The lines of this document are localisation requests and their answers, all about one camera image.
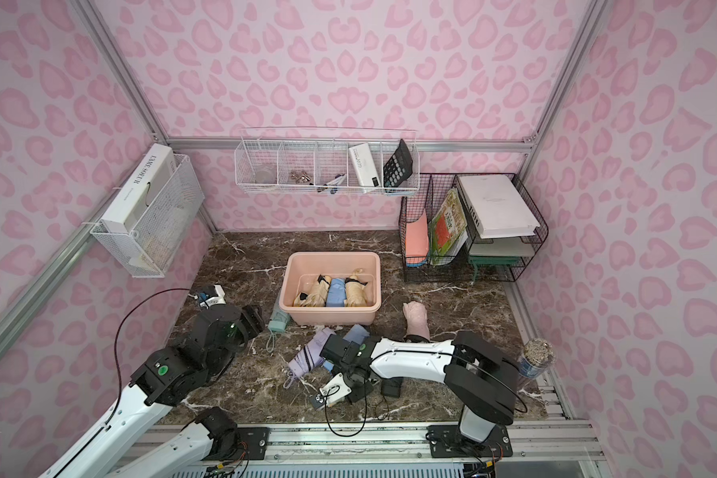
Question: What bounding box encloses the light blue umbrella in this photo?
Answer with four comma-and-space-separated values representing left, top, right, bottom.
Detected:
344, 325, 370, 345
326, 278, 347, 308

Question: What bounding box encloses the white long box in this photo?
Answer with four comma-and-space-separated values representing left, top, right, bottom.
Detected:
101, 143, 177, 234

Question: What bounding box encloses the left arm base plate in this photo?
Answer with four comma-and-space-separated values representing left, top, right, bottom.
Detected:
205, 426, 270, 462

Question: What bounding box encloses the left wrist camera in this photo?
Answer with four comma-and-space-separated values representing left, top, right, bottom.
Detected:
194, 285, 226, 309

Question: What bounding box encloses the cream umbrella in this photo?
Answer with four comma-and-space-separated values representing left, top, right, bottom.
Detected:
294, 275, 332, 308

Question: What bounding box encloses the white wire wall basket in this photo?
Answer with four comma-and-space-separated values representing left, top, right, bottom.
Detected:
234, 127, 421, 196

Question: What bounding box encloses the black wire file rack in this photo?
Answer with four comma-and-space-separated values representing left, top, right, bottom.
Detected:
398, 173, 549, 283

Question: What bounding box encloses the lilac folded umbrella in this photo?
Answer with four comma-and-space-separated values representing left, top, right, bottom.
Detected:
284, 328, 335, 390

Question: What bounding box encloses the pink plastic storage box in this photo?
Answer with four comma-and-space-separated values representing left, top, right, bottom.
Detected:
279, 252, 382, 326

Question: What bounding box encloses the black calculator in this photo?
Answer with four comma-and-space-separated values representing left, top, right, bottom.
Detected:
382, 139, 413, 188

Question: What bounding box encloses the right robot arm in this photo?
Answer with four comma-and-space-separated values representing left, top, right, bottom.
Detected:
312, 331, 528, 443

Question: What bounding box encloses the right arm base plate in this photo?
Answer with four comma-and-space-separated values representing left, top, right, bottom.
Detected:
425, 424, 514, 460

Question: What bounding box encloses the beige umbrella black trim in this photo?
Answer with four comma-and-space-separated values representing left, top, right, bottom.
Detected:
345, 268, 368, 307

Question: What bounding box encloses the white wire side basket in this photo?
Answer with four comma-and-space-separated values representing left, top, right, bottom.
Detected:
92, 155, 204, 278

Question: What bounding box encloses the green red book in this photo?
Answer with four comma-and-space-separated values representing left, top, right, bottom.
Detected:
428, 188, 467, 267

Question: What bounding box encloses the pink folded umbrella upright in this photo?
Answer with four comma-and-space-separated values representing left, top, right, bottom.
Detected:
402, 302, 430, 343

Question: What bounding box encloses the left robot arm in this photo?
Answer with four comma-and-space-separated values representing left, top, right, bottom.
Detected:
43, 304, 267, 477

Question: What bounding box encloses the pink folder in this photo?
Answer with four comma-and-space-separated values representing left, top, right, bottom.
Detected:
404, 211, 429, 268

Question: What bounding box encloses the glitter pen cup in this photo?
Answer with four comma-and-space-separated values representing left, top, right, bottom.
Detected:
516, 339, 556, 390

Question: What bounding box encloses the green tray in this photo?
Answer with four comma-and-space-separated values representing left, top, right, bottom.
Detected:
467, 237, 536, 282

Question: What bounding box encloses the white paper stack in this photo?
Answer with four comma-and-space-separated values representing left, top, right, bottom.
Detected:
457, 174, 540, 239

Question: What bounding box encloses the mint green folded umbrella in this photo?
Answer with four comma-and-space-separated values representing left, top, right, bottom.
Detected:
268, 303, 291, 334

